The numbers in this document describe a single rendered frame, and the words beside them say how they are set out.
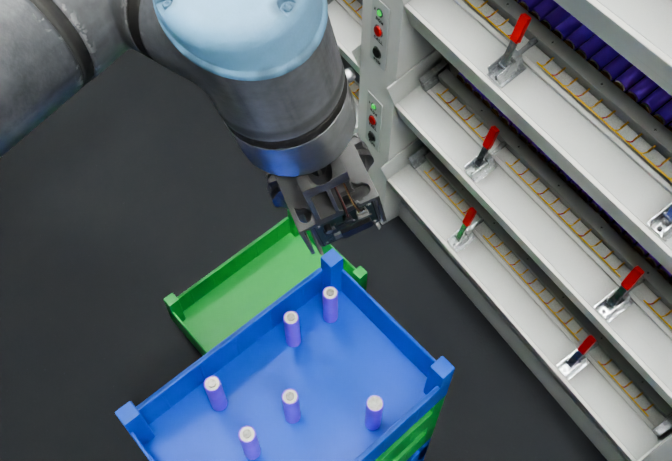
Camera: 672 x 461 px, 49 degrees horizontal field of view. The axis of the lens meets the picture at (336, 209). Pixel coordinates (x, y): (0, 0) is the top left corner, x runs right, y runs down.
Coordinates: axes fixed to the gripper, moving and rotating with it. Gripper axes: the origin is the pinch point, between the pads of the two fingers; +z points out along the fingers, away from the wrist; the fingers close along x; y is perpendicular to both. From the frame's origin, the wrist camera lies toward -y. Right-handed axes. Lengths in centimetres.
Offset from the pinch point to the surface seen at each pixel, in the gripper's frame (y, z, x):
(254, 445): 15.6, 11.4, -18.0
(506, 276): -1, 51, 21
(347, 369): 10.4, 19.3, -6.6
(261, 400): 10.1, 16.9, -16.8
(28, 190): -60, 57, -55
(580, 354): 16, 46, 24
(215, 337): -15, 58, -29
